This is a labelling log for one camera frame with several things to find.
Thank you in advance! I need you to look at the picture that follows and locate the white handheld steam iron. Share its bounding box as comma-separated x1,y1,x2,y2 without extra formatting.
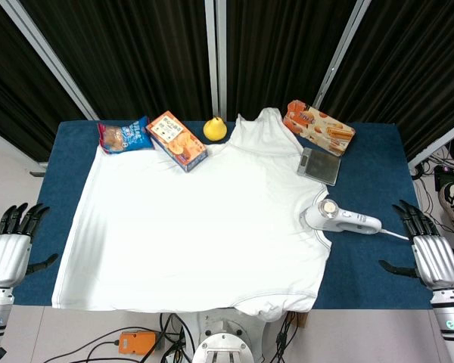
300,198,383,235

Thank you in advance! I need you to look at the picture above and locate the orange power box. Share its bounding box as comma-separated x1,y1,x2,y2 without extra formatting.
118,330,159,356

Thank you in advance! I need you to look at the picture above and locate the black floor cable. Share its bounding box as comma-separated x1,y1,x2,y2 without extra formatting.
43,313,197,363

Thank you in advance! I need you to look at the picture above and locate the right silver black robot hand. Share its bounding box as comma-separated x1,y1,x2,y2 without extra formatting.
378,199,454,292

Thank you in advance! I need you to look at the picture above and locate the blue snack bag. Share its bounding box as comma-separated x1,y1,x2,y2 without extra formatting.
97,116,155,155

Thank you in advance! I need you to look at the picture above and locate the white power cord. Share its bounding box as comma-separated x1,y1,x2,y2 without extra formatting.
380,228,410,242

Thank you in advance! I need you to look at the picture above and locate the yellow pear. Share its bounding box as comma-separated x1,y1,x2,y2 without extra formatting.
203,116,228,143

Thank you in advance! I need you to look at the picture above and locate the silver digital kitchen scale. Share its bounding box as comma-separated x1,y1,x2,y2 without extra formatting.
296,147,343,187

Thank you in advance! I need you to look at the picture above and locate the grey metal frame post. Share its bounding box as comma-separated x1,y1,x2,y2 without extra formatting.
0,0,99,121
205,0,228,122
313,0,372,110

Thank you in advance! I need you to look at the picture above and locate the orange wafer roll box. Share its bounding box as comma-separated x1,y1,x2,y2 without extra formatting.
282,99,356,157

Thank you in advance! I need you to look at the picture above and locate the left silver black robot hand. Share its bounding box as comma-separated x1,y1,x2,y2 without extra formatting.
0,203,60,290

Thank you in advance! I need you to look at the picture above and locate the orange cracker box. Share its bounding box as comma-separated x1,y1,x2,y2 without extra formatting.
145,110,209,174

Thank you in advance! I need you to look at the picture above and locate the white t-shirt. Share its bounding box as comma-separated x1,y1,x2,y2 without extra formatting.
51,107,333,322

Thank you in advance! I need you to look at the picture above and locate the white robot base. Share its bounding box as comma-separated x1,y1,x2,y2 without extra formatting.
191,308,266,363

